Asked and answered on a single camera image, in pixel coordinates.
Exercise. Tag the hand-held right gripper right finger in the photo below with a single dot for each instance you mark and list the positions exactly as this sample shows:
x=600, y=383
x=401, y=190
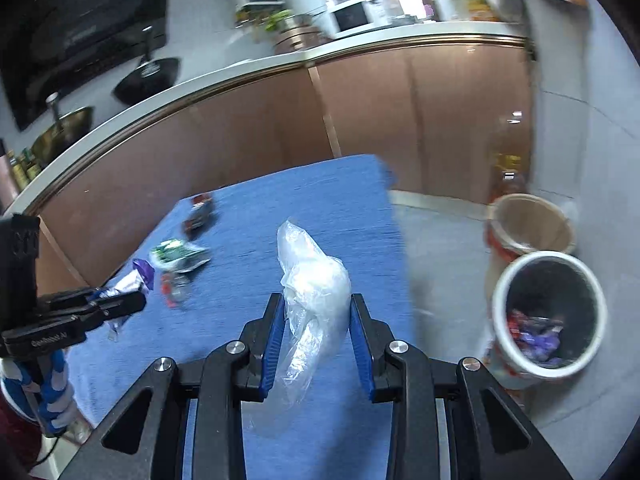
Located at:
x=361, y=355

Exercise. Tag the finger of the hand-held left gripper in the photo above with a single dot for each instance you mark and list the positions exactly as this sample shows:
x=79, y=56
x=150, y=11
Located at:
x=120, y=305
x=75, y=297

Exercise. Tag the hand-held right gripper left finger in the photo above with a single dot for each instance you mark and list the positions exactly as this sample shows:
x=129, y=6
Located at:
x=274, y=355

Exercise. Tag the purple silver wrapper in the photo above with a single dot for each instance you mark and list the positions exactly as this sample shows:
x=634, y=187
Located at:
x=142, y=270

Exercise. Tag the clear plastic bag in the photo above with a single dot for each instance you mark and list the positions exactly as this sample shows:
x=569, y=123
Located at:
x=315, y=285

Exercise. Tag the white rim trash bin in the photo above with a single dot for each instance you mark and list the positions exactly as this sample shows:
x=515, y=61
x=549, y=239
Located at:
x=575, y=285

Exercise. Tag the person's left hand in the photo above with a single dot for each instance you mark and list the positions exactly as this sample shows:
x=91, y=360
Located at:
x=52, y=390

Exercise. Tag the small red wrapper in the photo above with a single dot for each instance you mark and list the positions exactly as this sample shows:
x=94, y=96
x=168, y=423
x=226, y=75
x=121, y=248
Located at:
x=172, y=290

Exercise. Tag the green white wrapper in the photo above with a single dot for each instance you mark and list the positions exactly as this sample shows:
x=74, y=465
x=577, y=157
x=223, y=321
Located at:
x=175, y=255

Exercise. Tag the dark red snack packet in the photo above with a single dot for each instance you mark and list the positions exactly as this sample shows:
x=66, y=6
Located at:
x=197, y=220

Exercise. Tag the blue towel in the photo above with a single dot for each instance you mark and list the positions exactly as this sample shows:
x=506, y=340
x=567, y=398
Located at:
x=340, y=200

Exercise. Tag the beige waste bin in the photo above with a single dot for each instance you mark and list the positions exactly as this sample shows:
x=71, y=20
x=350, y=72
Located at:
x=530, y=225

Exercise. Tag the black wok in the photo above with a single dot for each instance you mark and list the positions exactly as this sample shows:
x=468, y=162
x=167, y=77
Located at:
x=150, y=72

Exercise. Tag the cooking oil bottle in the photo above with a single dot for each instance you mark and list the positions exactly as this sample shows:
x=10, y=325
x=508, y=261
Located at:
x=507, y=180

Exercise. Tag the black range hood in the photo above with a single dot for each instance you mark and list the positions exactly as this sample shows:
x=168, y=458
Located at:
x=75, y=35

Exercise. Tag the clear plastic bottle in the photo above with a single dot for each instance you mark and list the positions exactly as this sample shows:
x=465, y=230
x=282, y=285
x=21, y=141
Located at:
x=507, y=135

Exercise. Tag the green plant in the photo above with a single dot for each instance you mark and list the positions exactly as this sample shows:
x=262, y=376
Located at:
x=277, y=20

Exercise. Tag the small steel pot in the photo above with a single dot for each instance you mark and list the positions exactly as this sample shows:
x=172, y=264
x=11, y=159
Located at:
x=300, y=20

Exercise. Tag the white microwave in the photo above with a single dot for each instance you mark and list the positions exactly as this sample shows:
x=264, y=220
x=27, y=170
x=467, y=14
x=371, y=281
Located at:
x=350, y=17

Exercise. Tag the orange liquid bottle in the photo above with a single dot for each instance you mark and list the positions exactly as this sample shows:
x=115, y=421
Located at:
x=482, y=9

